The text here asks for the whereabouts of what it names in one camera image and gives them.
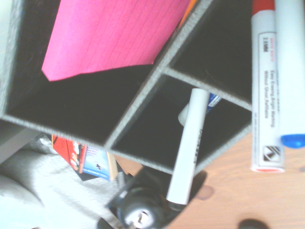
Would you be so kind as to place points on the black twin bell alarm clock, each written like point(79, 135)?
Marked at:
point(140, 212)

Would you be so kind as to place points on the white tube blue label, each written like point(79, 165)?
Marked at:
point(214, 100)

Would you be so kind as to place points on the grey desk organizer holder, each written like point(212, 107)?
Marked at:
point(152, 78)

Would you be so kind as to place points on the pink lined sticky notes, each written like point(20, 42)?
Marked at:
point(107, 35)

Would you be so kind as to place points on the blue sticky note pack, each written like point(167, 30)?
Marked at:
point(95, 162)

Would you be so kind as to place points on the orange pencil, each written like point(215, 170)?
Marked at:
point(190, 7)

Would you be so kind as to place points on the white marker blue cap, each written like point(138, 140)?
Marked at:
point(290, 71)

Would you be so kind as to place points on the white marker red cap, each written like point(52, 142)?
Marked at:
point(264, 95)

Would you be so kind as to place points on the white marker black cap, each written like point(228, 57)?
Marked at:
point(190, 143)

